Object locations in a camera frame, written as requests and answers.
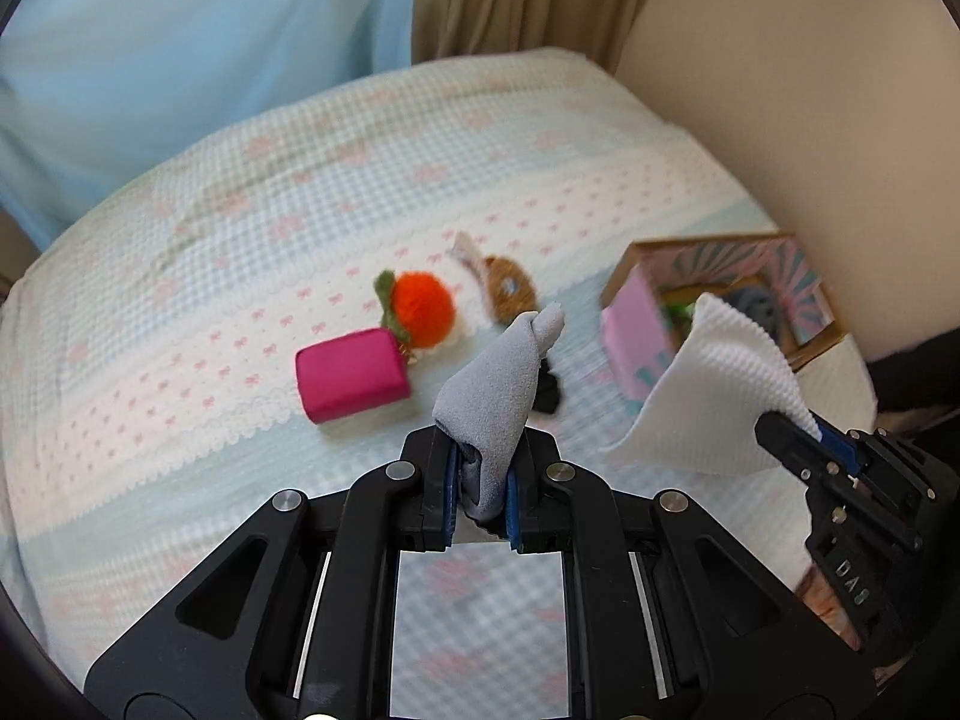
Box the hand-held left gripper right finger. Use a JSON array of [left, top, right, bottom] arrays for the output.
[[505, 426, 877, 720]]

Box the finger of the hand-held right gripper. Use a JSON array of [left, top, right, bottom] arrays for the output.
[[851, 426, 955, 550], [754, 410, 865, 494]]

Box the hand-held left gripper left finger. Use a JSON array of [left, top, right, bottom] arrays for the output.
[[84, 427, 460, 720]]

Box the white waffle cloth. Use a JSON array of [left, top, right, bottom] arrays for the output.
[[600, 292, 822, 477]]

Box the grey suede cloth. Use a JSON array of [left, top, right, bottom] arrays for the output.
[[433, 302, 566, 524]]

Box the pink cardboard box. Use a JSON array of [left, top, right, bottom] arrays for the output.
[[598, 232, 845, 413]]

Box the blue-grey soft item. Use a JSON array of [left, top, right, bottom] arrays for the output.
[[724, 276, 797, 357]]

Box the dark cloth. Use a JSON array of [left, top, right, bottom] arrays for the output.
[[864, 324, 960, 415]]

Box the small black object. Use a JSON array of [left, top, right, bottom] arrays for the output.
[[531, 361, 563, 415]]

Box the magenta fabric pouch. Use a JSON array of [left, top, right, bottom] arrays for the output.
[[294, 328, 412, 425]]

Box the orange pom-pom plush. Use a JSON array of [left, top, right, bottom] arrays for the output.
[[373, 268, 460, 365]]

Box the checked bow-print blanket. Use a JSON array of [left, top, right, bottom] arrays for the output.
[[0, 46, 878, 698]]

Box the light blue curtain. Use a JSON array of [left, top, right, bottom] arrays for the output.
[[0, 0, 419, 252]]

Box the brown plush keychain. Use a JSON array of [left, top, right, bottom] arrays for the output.
[[448, 231, 539, 327]]

